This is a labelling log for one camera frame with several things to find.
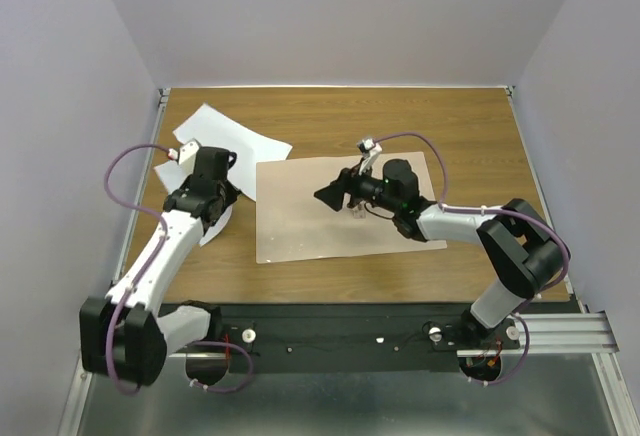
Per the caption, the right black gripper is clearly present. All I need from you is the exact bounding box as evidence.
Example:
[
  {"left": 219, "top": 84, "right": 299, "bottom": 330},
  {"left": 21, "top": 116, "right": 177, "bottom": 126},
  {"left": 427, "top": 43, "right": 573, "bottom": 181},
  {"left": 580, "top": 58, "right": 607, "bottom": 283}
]
[{"left": 313, "top": 157, "right": 400, "bottom": 213}]

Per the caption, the metal folder clip mechanism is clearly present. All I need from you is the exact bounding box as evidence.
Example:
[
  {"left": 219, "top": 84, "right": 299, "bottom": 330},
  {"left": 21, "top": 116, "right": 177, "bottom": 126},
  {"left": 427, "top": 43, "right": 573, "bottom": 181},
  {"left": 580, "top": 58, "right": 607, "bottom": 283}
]
[{"left": 349, "top": 201, "right": 367, "bottom": 219}]

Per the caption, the white paper sheet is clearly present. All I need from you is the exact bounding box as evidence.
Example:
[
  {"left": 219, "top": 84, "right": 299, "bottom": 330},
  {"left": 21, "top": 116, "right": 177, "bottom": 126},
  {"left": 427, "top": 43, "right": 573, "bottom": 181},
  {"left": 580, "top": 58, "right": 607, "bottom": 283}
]
[
  {"left": 173, "top": 103, "right": 293, "bottom": 201},
  {"left": 154, "top": 161, "right": 233, "bottom": 247}
]

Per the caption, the tan paper folder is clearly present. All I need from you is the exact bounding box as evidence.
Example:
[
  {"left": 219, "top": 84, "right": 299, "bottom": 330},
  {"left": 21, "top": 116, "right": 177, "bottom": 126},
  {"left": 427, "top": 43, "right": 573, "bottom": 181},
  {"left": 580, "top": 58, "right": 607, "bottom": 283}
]
[{"left": 256, "top": 156, "right": 447, "bottom": 264}]

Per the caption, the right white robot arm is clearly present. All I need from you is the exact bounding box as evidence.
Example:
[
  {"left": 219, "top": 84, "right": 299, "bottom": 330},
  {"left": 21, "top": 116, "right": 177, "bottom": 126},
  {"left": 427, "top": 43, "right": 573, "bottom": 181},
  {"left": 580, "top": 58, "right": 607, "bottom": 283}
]
[{"left": 314, "top": 159, "right": 570, "bottom": 348}]

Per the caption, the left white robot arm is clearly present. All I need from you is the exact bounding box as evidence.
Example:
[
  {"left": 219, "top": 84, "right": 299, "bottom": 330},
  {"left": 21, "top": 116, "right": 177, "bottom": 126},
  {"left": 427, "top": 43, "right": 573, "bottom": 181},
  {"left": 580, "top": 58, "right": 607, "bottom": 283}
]
[{"left": 79, "top": 142, "right": 240, "bottom": 395}]

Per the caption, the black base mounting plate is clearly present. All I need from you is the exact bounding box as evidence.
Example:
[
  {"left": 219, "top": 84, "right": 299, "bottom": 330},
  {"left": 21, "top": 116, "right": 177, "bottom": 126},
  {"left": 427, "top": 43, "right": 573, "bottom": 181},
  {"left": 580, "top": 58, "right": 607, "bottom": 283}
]
[{"left": 183, "top": 303, "right": 520, "bottom": 382}]

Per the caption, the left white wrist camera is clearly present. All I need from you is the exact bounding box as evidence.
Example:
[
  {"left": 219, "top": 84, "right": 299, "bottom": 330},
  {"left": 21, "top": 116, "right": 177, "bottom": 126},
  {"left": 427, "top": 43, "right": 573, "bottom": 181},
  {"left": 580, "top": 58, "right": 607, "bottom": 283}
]
[{"left": 167, "top": 139, "right": 201, "bottom": 175}]

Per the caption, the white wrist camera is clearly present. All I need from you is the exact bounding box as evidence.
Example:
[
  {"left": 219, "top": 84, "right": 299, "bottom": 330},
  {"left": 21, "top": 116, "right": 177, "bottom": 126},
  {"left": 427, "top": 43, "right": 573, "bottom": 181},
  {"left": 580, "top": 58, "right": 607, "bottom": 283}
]
[
  {"left": 167, "top": 139, "right": 201, "bottom": 175},
  {"left": 357, "top": 137, "right": 382, "bottom": 175}
]

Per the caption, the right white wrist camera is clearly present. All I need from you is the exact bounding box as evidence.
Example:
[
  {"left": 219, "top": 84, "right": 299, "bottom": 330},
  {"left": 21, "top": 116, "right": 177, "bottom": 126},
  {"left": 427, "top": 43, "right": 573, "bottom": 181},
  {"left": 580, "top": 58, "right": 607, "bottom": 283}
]
[{"left": 357, "top": 137, "right": 382, "bottom": 175}]

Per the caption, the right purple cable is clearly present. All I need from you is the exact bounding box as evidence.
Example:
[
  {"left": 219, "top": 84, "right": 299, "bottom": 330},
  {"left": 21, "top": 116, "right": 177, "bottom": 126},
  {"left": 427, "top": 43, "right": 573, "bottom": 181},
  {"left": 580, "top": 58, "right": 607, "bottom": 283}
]
[{"left": 372, "top": 131, "right": 571, "bottom": 388}]

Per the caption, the aluminium frame rail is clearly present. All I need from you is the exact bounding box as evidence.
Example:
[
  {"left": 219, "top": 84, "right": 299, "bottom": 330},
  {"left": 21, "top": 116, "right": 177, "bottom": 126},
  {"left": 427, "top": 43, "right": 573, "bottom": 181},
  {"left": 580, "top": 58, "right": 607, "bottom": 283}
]
[{"left": 522, "top": 313, "right": 619, "bottom": 355}]

